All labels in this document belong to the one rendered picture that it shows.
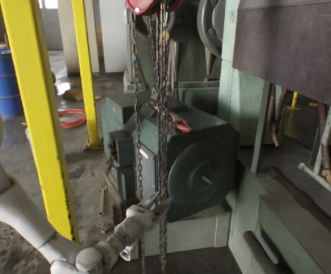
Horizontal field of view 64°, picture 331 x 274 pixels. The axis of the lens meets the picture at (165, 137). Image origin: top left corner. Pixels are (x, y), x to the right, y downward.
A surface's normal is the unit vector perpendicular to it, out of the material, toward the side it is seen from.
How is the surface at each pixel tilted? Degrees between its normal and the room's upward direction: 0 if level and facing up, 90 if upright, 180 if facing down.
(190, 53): 90
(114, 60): 90
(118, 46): 90
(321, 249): 0
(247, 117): 72
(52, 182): 90
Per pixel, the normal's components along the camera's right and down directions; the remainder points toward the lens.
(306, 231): 0.00, -0.92
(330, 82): -0.98, 0.07
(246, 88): 0.17, 0.09
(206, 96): 0.18, 0.39
